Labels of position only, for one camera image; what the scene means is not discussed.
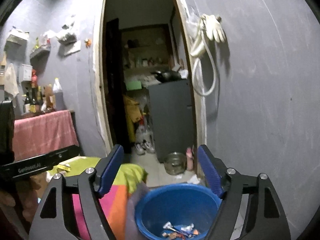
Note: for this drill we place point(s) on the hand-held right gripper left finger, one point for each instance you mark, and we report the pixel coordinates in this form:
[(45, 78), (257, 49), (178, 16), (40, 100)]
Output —
[(111, 170)]

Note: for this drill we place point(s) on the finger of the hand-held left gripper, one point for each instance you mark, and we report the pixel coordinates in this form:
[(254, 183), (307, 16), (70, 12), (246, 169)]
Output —
[(63, 155)]

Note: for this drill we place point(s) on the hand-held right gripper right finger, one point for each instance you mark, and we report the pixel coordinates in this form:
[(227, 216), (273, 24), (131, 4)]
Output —
[(210, 170)]

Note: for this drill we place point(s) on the blue plastic bucket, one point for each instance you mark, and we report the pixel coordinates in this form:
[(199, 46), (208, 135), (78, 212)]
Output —
[(155, 210)]

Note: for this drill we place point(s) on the large white wrapper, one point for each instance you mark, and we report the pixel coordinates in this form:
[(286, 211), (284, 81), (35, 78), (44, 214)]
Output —
[(187, 228)]

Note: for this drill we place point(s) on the blue snack wrapper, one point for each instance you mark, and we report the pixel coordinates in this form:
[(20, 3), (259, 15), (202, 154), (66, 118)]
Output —
[(186, 235)]

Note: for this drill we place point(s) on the small white paper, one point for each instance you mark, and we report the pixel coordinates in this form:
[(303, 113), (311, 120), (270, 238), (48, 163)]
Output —
[(168, 226)]

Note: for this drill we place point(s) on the person's left forearm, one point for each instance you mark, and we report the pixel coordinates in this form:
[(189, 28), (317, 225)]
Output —
[(6, 197)]

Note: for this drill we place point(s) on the white paper scrap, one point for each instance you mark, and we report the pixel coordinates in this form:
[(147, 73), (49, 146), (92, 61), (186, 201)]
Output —
[(193, 179)]

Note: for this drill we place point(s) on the pink slender object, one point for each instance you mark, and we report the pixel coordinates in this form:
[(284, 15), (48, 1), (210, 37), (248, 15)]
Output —
[(189, 157)]

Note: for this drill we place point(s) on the pink checked cloth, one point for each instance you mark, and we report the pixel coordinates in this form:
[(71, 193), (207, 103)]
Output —
[(45, 132)]

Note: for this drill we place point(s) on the colourful striped blanket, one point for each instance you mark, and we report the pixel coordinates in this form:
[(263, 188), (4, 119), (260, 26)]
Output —
[(117, 205)]

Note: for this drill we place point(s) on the dark glass sauce bottle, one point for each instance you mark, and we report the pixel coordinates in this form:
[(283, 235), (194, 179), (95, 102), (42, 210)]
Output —
[(41, 100), (27, 102), (35, 100)]

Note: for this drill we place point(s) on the pale lilac sheet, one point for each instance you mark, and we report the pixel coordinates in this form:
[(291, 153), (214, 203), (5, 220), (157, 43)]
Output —
[(136, 210)]

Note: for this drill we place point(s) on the plastic bottle red cap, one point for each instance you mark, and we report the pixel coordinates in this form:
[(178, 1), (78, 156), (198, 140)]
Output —
[(143, 131)]

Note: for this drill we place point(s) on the white hanging rag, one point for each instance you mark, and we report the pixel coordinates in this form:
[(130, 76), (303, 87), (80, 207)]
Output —
[(11, 80)]

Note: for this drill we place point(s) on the orange plastic bottle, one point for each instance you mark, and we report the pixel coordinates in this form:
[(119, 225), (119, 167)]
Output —
[(49, 97)]

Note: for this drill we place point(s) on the large oil jug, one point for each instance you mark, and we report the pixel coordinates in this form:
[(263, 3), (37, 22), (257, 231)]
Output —
[(58, 95)]

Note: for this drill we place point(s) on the grey cabinet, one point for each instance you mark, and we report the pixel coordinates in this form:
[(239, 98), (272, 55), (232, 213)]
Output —
[(172, 120)]

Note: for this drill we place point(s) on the red plastic bag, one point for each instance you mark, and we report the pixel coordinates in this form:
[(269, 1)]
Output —
[(34, 78)]

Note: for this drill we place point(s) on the yellow cardboard box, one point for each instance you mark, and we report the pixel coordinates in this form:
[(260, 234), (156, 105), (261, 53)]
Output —
[(132, 110)]

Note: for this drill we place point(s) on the wooden grater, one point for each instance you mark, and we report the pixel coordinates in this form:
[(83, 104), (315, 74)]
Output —
[(2, 67)]

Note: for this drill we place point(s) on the green box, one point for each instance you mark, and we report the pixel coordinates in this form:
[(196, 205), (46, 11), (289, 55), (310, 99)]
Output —
[(133, 85)]

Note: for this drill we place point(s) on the white perforated container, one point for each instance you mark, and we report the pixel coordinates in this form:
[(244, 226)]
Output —
[(183, 74)]

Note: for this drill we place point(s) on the bunch of seasoning packets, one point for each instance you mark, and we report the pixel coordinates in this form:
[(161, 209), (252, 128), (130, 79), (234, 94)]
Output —
[(43, 41)]

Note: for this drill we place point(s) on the black wok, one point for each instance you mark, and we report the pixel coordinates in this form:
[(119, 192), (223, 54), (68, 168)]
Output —
[(166, 76)]

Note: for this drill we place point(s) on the white hanging plastic bag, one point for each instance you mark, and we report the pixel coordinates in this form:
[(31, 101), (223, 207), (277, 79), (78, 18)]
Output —
[(66, 32)]

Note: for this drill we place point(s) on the wooden shelf unit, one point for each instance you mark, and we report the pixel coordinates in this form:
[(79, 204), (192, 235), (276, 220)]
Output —
[(147, 55)]

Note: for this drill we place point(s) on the white rubber gloves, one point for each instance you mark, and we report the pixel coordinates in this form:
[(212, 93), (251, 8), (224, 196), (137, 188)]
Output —
[(215, 30)]

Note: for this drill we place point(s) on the clear plastic bag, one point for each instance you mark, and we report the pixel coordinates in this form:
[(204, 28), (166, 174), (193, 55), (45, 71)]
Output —
[(192, 25)]

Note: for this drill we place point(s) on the white wall box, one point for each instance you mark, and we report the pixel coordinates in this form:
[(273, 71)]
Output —
[(26, 73)]

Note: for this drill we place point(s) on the wooden door frame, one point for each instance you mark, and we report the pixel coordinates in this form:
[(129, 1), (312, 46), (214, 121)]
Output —
[(100, 80)]

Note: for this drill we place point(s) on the grey wall shelf basket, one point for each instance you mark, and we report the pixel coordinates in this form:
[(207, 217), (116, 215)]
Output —
[(40, 53)]

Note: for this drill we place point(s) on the white wall basket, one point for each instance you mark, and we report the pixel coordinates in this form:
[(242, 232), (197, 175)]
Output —
[(16, 40)]

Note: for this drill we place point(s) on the white wall switch plate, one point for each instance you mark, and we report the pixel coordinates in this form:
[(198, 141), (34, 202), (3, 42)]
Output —
[(72, 48)]

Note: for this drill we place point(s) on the orange wall hook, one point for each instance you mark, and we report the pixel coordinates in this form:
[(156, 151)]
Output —
[(87, 42)]

